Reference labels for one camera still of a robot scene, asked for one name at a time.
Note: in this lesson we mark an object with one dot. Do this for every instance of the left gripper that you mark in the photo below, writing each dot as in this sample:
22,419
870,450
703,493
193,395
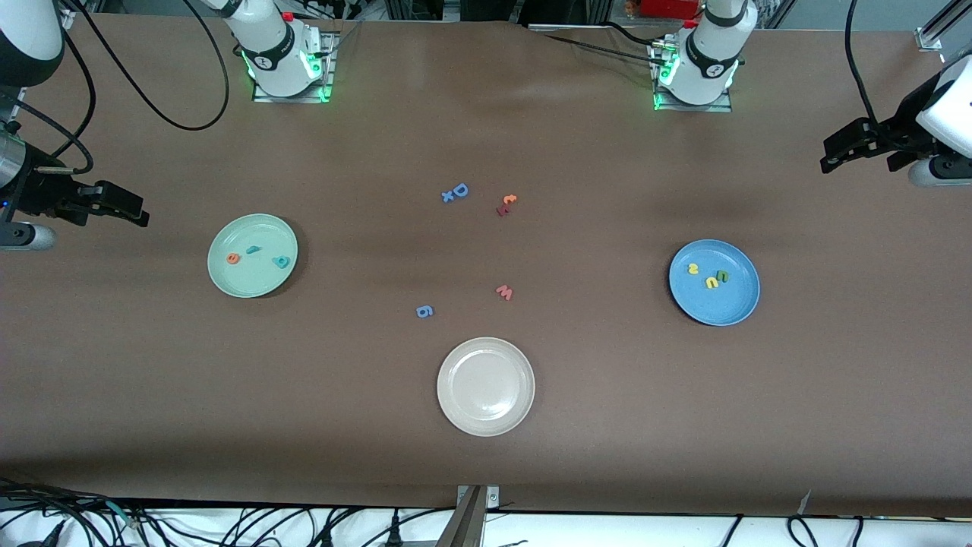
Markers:
901,124

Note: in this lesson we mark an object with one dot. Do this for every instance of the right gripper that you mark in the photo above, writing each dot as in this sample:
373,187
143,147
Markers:
39,196

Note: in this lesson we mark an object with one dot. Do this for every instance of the teal foam letter q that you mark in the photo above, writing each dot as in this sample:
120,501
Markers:
283,264

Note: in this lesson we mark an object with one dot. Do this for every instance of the light green plate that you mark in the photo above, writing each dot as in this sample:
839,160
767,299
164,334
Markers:
253,277

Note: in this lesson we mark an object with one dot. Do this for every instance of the blue plate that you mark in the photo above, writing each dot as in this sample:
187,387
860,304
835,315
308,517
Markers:
721,304

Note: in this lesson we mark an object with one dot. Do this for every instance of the red box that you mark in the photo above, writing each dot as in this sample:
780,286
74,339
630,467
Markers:
668,7

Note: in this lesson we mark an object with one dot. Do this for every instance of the blue foam letter D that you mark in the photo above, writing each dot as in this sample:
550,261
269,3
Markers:
465,191

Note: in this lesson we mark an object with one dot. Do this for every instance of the small beige paper tag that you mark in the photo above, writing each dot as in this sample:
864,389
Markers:
805,500

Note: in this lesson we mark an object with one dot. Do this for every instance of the pink foam letter w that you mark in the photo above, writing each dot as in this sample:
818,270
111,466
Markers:
505,293

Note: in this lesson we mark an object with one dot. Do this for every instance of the beige plate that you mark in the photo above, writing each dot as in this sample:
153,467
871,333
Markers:
486,387

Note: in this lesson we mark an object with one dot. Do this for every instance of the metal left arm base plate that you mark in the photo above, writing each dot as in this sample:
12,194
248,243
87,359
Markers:
721,108

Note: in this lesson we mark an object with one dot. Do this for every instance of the aluminium frame profile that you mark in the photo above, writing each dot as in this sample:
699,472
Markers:
938,26

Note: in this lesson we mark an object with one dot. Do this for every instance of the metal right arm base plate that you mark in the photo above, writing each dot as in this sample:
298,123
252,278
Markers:
323,91

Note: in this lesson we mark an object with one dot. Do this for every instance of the metal table edge bracket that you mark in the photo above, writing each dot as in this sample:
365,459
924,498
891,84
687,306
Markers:
474,505

